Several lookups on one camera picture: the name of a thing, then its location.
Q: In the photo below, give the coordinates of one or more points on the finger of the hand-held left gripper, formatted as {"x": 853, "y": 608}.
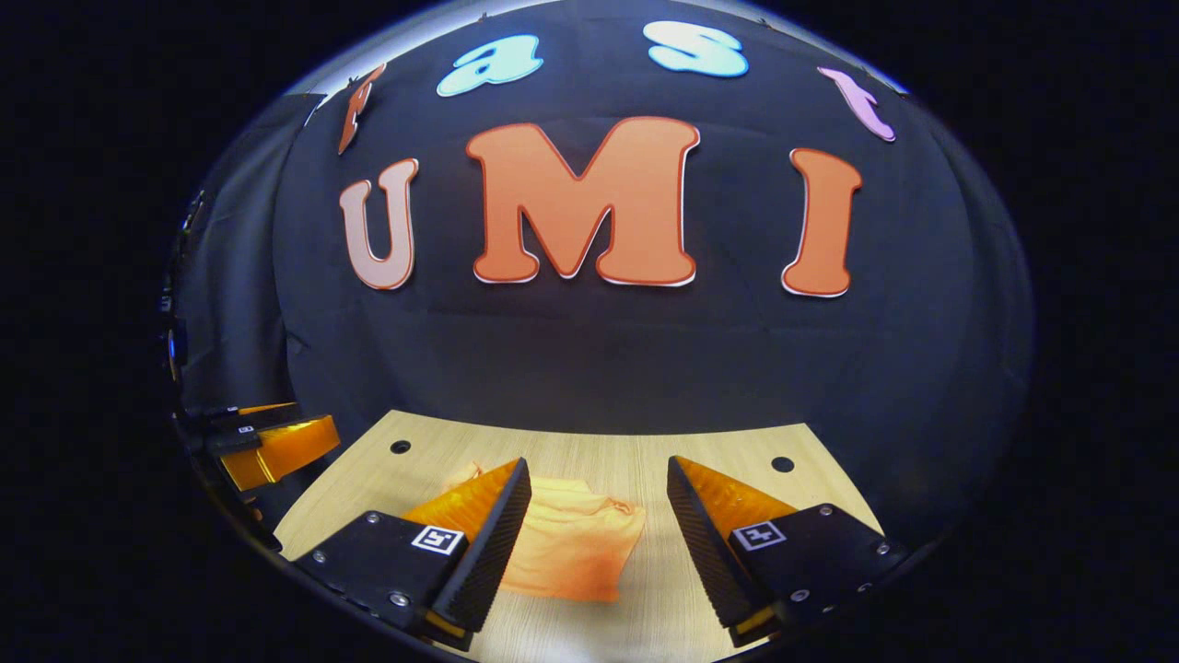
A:
{"x": 230, "y": 440}
{"x": 258, "y": 416}

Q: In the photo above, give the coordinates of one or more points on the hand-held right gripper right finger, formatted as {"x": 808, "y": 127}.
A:
{"x": 709, "y": 562}

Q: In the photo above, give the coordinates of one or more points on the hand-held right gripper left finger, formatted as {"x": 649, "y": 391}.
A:
{"x": 488, "y": 552}

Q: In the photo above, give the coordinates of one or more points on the orange T-shirt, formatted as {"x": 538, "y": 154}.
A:
{"x": 571, "y": 543}

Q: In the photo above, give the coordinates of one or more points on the black side curtain cloth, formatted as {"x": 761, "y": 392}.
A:
{"x": 230, "y": 295}

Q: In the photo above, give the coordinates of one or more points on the black backdrop cloth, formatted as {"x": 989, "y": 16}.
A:
{"x": 599, "y": 368}

